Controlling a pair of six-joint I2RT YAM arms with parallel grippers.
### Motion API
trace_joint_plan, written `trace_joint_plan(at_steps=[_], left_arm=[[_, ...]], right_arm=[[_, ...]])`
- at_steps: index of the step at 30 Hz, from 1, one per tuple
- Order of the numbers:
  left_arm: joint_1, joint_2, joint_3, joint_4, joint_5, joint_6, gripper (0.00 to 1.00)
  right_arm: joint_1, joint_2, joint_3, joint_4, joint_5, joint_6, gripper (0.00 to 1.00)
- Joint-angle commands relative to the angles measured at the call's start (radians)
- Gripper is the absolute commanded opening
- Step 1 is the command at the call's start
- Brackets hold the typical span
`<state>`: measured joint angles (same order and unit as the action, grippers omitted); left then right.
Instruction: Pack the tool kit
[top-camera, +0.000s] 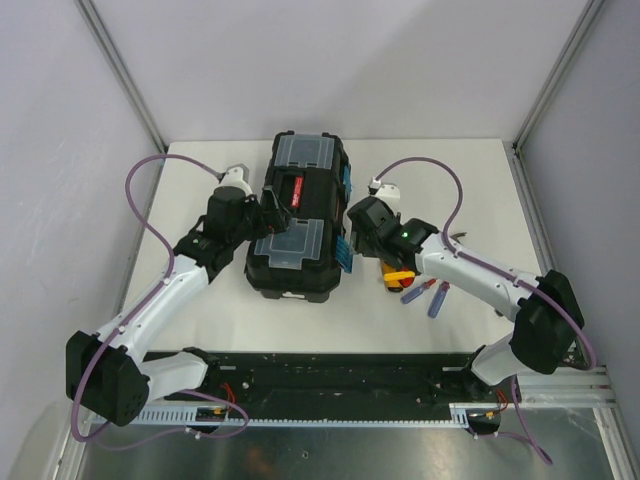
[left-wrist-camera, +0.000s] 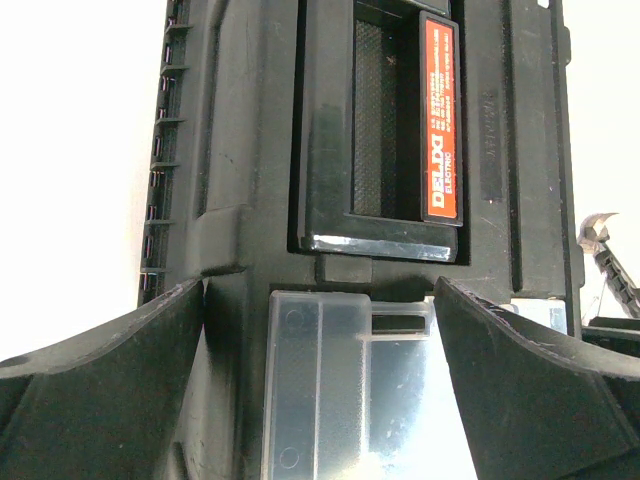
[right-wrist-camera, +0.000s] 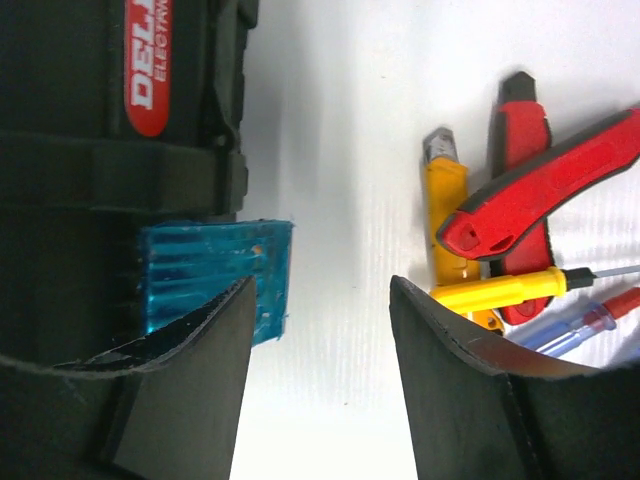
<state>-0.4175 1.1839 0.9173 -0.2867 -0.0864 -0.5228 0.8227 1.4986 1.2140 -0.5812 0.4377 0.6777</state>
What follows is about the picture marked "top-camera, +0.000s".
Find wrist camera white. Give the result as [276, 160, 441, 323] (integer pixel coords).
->
[219, 163, 253, 196]
[368, 177, 401, 208]

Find left aluminium frame post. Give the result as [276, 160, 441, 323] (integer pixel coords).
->
[74, 0, 168, 153]

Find purple cable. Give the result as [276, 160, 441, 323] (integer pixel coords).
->
[374, 156, 599, 466]
[69, 154, 251, 451]

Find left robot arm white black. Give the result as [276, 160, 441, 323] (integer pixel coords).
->
[65, 186, 291, 426]

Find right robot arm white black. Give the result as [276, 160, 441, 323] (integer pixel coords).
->
[347, 196, 584, 401]

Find claw hammer black handle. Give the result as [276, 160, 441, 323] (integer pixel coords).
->
[449, 232, 467, 243]

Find blue screwdriver left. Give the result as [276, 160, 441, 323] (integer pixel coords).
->
[400, 279, 437, 305]

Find right aluminium frame post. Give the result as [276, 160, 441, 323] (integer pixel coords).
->
[512, 0, 609, 151]

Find grey slotted cable duct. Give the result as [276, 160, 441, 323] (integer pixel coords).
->
[131, 403, 502, 429]

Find yellow utility knife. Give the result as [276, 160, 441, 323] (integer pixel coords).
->
[379, 260, 416, 293]

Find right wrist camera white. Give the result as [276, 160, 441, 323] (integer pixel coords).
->
[368, 177, 401, 208]

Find blue screwdriver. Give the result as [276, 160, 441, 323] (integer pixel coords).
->
[400, 279, 437, 305]
[427, 281, 450, 319]

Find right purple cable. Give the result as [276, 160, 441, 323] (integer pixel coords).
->
[374, 156, 599, 466]

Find aluminium frame post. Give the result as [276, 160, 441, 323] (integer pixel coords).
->
[74, 0, 168, 153]
[512, 0, 609, 151]

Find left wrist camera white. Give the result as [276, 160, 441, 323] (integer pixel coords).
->
[219, 163, 253, 196]

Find red handled pliers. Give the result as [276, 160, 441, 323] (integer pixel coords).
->
[399, 277, 414, 288]

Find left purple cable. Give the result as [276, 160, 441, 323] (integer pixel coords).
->
[69, 154, 251, 451]

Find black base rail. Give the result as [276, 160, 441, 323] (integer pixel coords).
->
[198, 352, 520, 420]

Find blue screwdriver right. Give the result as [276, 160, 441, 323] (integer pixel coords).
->
[427, 281, 450, 319]

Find black plastic toolbox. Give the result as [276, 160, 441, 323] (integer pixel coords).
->
[244, 131, 352, 303]

